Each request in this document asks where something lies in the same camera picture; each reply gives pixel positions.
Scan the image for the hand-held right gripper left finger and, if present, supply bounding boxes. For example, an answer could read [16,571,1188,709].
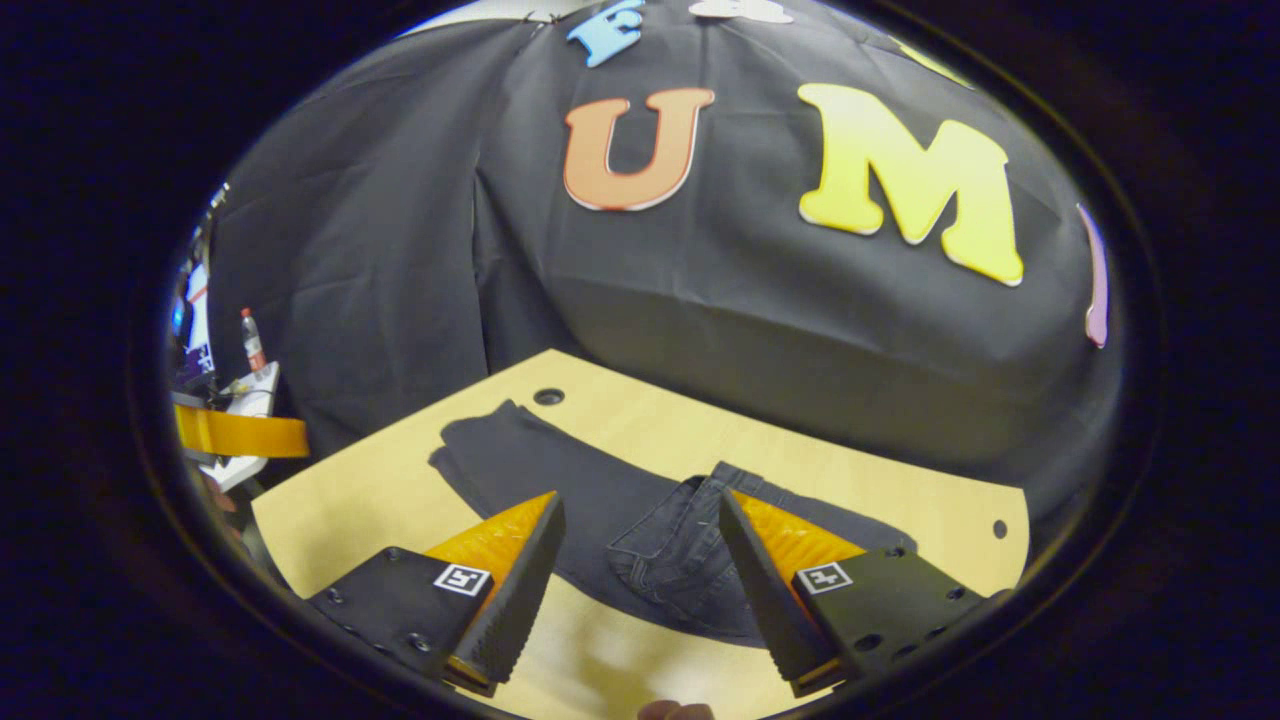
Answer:
[308,491,567,699]

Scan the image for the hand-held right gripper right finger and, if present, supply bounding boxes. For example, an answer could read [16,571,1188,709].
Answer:
[717,489,987,699]

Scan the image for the dark grey jeans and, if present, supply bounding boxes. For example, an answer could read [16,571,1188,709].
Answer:
[428,400,917,647]

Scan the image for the white side desk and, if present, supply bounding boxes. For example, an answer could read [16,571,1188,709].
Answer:
[195,362,283,493]

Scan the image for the black backdrop cloth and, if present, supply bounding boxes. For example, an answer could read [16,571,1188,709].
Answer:
[205,0,1127,521]

